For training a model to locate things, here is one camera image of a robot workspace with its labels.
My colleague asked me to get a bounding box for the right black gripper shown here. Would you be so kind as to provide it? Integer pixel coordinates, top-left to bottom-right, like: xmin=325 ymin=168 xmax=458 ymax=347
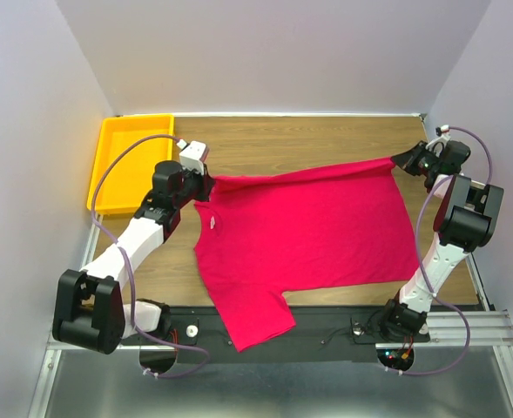
xmin=390 ymin=139 xmax=441 ymax=176

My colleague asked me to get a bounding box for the red t shirt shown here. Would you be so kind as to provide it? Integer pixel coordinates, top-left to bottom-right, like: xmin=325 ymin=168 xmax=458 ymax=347
xmin=194 ymin=158 xmax=418 ymax=351

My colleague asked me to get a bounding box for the yellow plastic tray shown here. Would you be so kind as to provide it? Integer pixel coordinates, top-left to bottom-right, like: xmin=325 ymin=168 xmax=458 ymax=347
xmin=86 ymin=114 xmax=175 ymax=215

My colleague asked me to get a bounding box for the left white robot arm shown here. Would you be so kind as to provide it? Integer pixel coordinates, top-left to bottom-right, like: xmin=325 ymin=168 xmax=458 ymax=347
xmin=52 ymin=160 xmax=214 ymax=354

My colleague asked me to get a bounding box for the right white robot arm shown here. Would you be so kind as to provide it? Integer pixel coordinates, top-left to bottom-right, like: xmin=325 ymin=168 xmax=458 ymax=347
xmin=378 ymin=135 xmax=504 ymax=340

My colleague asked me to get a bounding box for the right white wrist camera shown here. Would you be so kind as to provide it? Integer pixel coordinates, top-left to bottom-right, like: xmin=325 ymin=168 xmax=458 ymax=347
xmin=427 ymin=125 xmax=451 ymax=156

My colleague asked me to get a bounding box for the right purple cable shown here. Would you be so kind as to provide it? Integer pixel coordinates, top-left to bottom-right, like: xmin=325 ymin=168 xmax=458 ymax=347
xmin=384 ymin=125 xmax=496 ymax=376

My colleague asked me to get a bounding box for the purple cable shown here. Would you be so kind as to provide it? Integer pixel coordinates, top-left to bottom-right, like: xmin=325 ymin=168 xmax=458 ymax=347
xmin=384 ymin=125 xmax=496 ymax=376
xmin=89 ymin=134 xmax=212 ymax=379

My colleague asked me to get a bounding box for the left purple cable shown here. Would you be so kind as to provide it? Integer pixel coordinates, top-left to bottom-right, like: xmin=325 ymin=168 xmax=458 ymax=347
xmin=89 ymin=134 xmax=212 ymax=379

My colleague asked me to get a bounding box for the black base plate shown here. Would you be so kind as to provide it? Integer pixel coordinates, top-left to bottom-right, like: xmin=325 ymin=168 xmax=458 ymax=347
xmin=120 ymin=305 xmax=431 ymax=366

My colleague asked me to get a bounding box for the aluminium frame rail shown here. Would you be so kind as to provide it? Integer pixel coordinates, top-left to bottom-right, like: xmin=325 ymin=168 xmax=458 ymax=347
xmin=28 ymin=226 xmax=125 ymax=417

